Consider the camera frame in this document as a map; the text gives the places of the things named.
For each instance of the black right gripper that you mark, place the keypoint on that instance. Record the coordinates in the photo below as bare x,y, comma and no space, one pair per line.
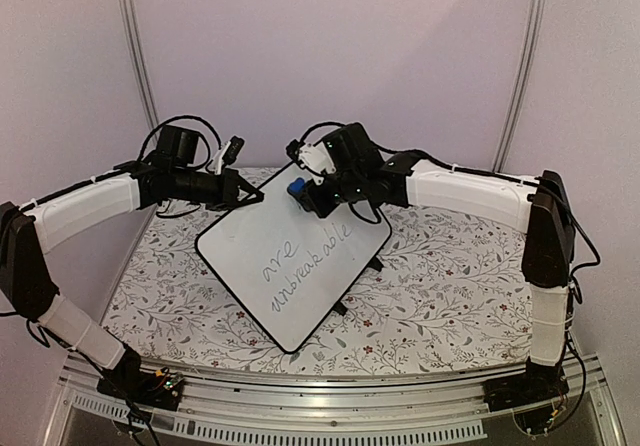
320,208

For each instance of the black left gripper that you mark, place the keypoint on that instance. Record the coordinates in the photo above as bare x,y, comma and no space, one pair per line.
228,198

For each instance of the blue whiteboard eraser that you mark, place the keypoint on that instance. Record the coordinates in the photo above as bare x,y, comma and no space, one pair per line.
297,187

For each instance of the white whiteboard black frame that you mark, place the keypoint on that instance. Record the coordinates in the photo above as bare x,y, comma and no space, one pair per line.
286,267

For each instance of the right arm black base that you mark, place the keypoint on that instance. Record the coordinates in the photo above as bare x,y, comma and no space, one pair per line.
540,390

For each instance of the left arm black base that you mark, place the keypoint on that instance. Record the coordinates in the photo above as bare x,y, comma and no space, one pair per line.
127,381

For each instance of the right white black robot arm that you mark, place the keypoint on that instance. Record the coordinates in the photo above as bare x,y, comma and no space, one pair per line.
536,207

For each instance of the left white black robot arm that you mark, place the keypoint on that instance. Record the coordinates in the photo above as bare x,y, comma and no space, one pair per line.
30,232

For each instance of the black whiteboard stand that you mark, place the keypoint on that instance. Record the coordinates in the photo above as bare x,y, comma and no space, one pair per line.
375,264

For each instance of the floral patterned table mat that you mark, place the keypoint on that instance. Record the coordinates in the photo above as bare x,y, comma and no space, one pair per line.
450,297

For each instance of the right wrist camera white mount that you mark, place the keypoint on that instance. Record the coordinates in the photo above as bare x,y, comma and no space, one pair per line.
348,148

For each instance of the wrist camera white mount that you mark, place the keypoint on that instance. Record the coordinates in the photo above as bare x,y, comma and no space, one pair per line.
169,146
348,148

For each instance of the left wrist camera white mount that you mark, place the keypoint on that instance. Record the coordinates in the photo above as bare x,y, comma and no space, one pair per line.
169,146

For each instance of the aluminium front rail frame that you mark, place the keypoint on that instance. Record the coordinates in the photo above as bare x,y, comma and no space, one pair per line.
226,407

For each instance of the left aluminium corner post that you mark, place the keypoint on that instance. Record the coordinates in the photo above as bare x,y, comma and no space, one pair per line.
140,70

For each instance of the aluminium corner post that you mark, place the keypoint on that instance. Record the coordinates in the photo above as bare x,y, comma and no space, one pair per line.
533,24
140,70

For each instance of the right aluminium corner post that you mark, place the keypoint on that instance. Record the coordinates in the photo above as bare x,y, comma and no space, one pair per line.
533,24

